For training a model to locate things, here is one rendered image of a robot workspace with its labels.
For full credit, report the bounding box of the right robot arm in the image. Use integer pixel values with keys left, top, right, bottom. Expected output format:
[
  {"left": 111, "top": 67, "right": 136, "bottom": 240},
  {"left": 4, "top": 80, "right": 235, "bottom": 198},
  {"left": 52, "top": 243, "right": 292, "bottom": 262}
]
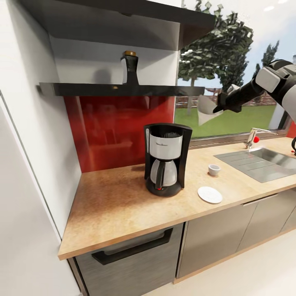
[{"left": 213, "top": 60, "right": 296, "bottom": 124}]

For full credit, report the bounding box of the paper coffee filter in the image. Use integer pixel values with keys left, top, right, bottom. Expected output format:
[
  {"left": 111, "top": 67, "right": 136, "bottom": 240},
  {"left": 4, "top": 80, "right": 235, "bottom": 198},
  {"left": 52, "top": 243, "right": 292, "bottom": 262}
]
[{"left": 197, "top": 95, "right": 224, "bottom": 126}]

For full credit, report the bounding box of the coffee cup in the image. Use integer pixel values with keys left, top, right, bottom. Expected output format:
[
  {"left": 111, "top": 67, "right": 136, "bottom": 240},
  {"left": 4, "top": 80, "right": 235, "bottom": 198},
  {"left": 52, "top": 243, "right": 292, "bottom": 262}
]
[{"left": 208, "top": 164, "right": 220, "bottom": 176}]

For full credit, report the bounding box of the bottle of coffee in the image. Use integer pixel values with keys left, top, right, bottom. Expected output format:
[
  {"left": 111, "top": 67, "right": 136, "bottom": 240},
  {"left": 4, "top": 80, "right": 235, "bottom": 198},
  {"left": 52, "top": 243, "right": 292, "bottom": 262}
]
[{"left": 121, "top": 51, "right": 139, "bottom": 85}]

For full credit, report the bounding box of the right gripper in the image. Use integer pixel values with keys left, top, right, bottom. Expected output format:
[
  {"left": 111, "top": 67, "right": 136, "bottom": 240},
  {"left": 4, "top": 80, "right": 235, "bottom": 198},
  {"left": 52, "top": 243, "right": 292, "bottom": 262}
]
[{"left": 213, "top": 88, "right": 249, "bottom": 113}]

